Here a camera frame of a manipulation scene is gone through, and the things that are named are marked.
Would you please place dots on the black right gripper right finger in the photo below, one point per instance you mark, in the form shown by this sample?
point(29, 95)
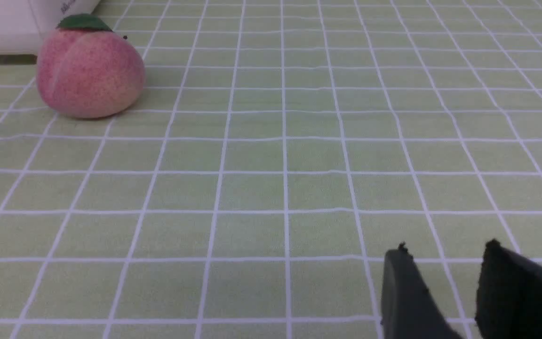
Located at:
point(509, 295)

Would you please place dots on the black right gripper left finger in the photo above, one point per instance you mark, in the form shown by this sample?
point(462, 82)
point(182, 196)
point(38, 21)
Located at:
point(407, 307)

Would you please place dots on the white toaster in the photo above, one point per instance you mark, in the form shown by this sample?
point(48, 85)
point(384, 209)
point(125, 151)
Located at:
point(25, 23)

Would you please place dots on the green checkered tablecloth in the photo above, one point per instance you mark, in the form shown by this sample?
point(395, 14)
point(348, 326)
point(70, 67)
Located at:
point(280, 147)

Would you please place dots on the pink peach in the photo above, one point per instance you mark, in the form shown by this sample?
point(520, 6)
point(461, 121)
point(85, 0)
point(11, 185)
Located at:
point(86, 70)

